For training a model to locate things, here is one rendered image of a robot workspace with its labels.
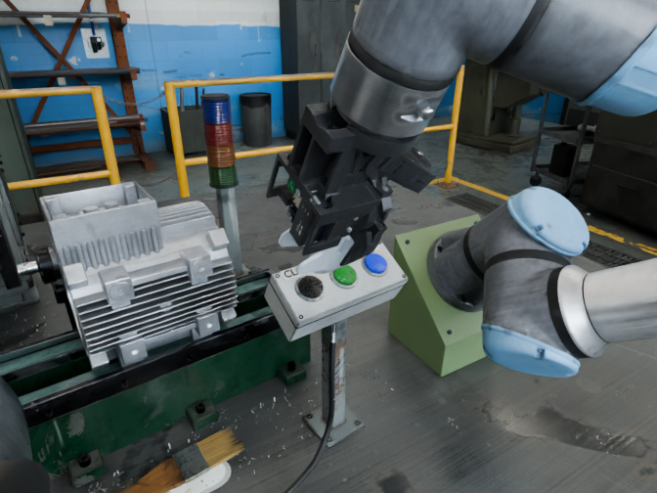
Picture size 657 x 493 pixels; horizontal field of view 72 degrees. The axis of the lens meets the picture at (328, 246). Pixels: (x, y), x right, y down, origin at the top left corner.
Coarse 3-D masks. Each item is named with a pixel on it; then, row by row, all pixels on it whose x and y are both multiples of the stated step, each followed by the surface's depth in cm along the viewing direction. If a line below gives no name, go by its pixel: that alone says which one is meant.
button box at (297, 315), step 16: (384, 256) 60; (288, 272) 54; (368, 272) 57; (384, 272) 58; (400, 272) 59; (272, 288) 54; (288, 288) 53; (336, 288) 55; (352, 288) 55; (368, 288) 56; (384, 288) 57; (400, 288) 60; (272, 304) 55; (288, 304) 51; (304, 304) 52; (320, 304) 52; (336, 304) 53; (352, 304) 55; (368, 304) 58; (288, 320) 52; (304, 320) 51; (320, 320) 53; (336, 320) 57; (288, 336) 53
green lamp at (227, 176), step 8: (208, 168) 97; (216, 168) 95; (224, 168) 96; (232, 168) 97; (216, 176) 96; (224, 176) 96; (232, 176) 97; (216, 184) 97; (224, 184) 97; (232, 184) 98
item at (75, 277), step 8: (208, 232) 62; (216, 232) 62; (224, 232) 62; (208, 240) 63; (216, 240) 62; (224, 240) 62; (216, 248) 62; (72, 264) 53; (80, 264) 53; (64, 272) 52; (72, 272) 53; (80, 272) 53; (72, 280) 52; (80, 280) 53; (72, 288) 53; (224, 312) 67; (232, 312) 67; (224, 320) 67; (232, 320) 69; (104, 352) 58; (96, 360) 58; (104, 360) 58; (96, 368) 58
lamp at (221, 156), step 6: (210, 150) 94; (216, 150) 94; (222, 150) 94; (228, 150) 95; (234, 150) 97; (210, 156) 95; (216, 156) 94; (222, 156) 94; (228, 156) 95; (234, 156) 97; (210, 162) 96; (216, 162) 95; (222, 162) 95; (228, 162) 96; (234, 162) 97
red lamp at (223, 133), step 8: (208, 128) 92; (216, 128) 92; (224, 128) 92; (232, 128) 95; (208, 136) 93; (216, 136) 92; (224, 136) 93; (232, 136) 95; (208, 144) 94; (216, 144) 93; (224, 144) 94
